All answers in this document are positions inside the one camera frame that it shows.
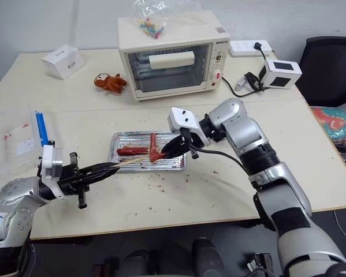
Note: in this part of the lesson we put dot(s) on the white cube with black panels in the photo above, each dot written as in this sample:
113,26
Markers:
282,73

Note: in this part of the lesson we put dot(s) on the brown plush toy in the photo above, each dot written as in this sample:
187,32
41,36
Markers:
112,83

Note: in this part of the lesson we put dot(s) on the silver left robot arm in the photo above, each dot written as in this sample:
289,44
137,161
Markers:
15,199

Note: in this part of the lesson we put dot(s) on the thin wooden skewer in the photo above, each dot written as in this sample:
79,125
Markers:
132,161

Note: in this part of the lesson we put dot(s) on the black metal bracket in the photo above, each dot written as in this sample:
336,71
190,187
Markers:
260,262

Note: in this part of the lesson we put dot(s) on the long bent red sausage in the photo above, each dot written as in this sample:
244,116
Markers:
153,144

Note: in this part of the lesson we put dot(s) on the clear container with blue clips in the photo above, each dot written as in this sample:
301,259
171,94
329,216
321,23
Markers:
16,144

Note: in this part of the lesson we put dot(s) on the short red sausage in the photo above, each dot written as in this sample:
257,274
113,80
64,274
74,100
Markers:
130,151

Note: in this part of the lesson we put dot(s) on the white power strip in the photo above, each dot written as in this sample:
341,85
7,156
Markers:
245,47

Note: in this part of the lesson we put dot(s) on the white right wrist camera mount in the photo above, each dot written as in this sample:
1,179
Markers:
187,119

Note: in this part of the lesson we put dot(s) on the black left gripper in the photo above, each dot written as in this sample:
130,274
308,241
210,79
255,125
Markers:
70,180

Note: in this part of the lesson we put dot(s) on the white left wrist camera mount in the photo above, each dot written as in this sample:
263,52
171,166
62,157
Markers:
52,163

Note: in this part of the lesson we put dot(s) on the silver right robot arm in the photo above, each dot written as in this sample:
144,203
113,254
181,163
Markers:
245,130

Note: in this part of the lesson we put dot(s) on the small grey adapter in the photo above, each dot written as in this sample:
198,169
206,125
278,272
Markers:
241,83

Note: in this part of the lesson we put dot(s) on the large dark rounded shape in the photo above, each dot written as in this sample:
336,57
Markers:
207,256

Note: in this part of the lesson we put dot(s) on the cream toaster oven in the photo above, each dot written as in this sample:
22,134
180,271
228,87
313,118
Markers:
172,37

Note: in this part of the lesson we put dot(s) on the small dark rounded shape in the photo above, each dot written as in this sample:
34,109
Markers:
136,264

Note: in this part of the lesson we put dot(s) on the silver metal baking tray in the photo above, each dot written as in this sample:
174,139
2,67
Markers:
132,166

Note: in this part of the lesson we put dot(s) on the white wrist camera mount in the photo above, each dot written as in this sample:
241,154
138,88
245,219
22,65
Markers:
52,163
187,119

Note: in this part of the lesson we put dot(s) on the colourful bag with fish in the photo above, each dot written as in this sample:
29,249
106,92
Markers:
336,122

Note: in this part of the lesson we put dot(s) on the small white cardboard box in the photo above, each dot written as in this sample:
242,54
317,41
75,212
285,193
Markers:
63,60

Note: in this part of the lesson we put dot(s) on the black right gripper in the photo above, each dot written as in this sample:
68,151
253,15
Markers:
193,141

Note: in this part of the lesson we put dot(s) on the black office chair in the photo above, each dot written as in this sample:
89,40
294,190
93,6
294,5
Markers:
328,69

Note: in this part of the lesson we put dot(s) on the clear bag of colourful bits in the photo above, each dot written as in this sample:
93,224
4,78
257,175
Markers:
152,26

